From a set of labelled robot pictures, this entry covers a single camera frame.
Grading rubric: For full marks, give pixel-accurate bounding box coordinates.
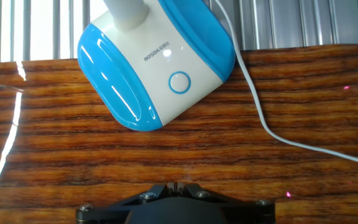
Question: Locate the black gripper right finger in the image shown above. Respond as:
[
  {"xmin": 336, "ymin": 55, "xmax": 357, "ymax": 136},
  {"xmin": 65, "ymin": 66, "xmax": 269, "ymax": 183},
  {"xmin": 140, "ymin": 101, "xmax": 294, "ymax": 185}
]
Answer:
[{"xmin": 176, "ymin": 182, "xmax": 276, "ymax": 224}]

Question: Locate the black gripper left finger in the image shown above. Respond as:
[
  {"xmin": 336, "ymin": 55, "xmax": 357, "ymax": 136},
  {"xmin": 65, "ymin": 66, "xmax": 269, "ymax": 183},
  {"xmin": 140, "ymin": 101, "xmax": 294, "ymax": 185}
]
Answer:
[{"xmin": 75, "ymin": 182, "xmax": 177, "ymax": 224}]

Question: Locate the blue and white desk lamp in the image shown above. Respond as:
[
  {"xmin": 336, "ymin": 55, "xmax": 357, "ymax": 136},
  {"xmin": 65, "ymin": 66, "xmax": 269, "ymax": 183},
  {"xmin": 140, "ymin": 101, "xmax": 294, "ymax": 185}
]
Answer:
[{"xmin": 76, "ymin": 0, "xmax": 236, "ymax": 132}]

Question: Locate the wood grain table mat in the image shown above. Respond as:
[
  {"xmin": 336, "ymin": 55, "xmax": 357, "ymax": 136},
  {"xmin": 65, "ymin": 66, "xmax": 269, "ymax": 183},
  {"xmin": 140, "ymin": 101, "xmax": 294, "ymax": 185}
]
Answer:
[{"xmin": 0, "ymin": 43, "xmax": 358, "ymax": 224}]

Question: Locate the white lamp power cable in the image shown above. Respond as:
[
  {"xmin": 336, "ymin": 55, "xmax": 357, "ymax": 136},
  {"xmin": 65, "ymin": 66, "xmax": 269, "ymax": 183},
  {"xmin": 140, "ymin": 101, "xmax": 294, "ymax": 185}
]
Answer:
[{"xmin": 213, "ymin": 0, "xmax": 358, "ymax": 167}]

